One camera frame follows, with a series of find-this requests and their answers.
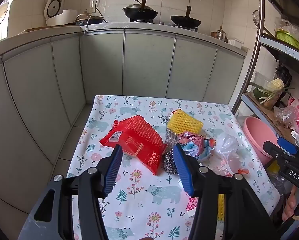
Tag white power cable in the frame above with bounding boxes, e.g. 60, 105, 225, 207
84, 14, 93, 34

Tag black open wok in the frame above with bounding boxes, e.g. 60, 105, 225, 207
170, 6, 202, 28

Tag black blender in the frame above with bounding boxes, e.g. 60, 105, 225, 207
276, 66, 292, 86

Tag green plastic colander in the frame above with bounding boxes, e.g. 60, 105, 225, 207
275, 29, 299, 51

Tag clear plastic bag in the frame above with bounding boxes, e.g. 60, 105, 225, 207
274, 105, 299, 128

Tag black power cable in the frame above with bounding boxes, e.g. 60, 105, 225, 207
97, 0, 107, 22

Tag red snack packet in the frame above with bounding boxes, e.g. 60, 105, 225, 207
100, 115, 168, 175

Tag white lidded container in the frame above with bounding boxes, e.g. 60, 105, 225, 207
227, 38, 243, 49

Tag white rice cooker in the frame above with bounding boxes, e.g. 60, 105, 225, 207
43, 0, 78, 27

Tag floral bear printed tablecloth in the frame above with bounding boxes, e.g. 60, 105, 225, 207
66, 95, 281, 240

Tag pink plastic bucket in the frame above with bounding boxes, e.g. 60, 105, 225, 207
242, 116, 281, 165

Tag dark electric cooker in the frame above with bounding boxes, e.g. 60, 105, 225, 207
76, 13, 103, 25

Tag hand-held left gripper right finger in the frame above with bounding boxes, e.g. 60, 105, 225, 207
173, 144, 282, 240

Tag pink red patterned wrapper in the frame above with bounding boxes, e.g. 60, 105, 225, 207
186, 197, 198, 212

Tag colourful foil wrapper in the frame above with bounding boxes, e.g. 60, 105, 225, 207
177, 131, 216, 162

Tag gas stove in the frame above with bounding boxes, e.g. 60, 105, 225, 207
128, 17, 199, 32

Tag metal shelf rack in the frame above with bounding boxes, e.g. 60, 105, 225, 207
231, 0, 299, 155

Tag metal kettle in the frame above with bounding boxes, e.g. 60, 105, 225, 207
210, 26, 227, 41

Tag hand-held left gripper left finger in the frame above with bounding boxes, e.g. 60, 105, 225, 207
18, 144, 124, 240

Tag metal strainer ladle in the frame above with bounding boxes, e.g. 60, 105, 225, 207
252, 10, 265, 29

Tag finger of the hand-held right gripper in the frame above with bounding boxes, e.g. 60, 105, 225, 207
263, 141, 281, 159
277, 137, 298, 155

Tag black wok with lid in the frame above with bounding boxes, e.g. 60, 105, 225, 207
123, 0, 158, 20

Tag grey kitchen cabinet unit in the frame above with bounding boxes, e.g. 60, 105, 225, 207
0, 22, 248, 215

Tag cauliflower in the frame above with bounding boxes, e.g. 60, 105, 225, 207
270, 78, 285, 91

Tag clear bubble wrap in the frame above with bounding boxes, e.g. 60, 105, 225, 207
214, 132, 240, 176

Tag yellow foam net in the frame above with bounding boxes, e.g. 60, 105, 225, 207
218, 194, 225, 222
166, 109, 204, 134

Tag green scallions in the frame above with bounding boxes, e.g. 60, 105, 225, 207
258, 86, 295, 104

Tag person's right hand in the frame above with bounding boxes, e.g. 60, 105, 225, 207
281, 187, 299, 222

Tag steel wool scrubber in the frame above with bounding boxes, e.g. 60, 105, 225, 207
161, 127, 180, 174

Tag glass bowl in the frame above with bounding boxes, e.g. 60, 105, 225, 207
253, 79, 284, 109

